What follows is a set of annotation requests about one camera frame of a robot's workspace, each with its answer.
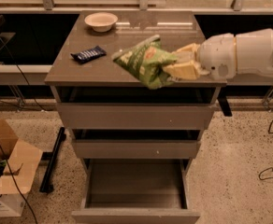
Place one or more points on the black metal bar stand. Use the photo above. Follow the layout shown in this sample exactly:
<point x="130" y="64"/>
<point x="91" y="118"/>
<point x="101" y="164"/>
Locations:
<point x="50" y="158"/>

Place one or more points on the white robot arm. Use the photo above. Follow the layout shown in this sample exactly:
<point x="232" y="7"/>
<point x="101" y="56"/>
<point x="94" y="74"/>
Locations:
<point x="254" y="52"/>

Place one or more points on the grey drawer cabinet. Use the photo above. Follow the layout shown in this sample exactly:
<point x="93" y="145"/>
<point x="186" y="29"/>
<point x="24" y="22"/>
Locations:
<point x="176" y="29"/>

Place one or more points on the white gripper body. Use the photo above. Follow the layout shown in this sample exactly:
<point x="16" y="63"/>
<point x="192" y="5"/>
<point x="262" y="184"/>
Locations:
<point x="217" y="57"/>

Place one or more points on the green jalapeno chip bag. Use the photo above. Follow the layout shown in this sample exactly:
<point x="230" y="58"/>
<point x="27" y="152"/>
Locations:
<point x="145" y="62"/>

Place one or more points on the open cardboard box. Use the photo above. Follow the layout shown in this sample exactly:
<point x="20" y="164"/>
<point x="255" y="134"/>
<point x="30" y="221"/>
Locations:
<point x="19" y="173"/>

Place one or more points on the middle grey drawer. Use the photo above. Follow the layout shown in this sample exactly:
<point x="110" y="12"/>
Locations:
<point x="136" y="144"/>

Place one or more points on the white bowl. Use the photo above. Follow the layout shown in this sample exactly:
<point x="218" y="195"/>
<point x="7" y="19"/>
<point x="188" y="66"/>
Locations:
<point x="101" y="21"/>

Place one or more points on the bottom grey drawer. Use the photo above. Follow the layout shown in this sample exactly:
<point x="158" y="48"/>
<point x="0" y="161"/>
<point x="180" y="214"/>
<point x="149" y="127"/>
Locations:
<point x="135" y="192"/>

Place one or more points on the top grey drawer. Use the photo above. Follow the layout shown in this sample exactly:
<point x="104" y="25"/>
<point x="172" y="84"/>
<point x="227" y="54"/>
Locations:
<point x="121" y="108"/>

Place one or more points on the dark blue snack bar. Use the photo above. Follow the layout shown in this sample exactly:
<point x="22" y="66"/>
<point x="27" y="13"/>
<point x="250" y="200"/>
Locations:
<point x="88" y="55"/>

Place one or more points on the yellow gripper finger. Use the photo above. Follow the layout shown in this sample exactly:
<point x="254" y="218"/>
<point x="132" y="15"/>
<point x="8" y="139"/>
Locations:
<point x="191" y="47"/>
<point x="188" y="71"/>

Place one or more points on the black table leg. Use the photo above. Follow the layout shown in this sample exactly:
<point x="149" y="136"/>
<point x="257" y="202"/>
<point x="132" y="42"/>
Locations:
<point x="224" y="105"/>

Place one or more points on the grey drawer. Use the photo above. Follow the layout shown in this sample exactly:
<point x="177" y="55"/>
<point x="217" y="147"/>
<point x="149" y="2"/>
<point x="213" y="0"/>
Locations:
<point x="121" y="108"/>
<point x="135" y="192"/>
<point x="136" y="144"/>

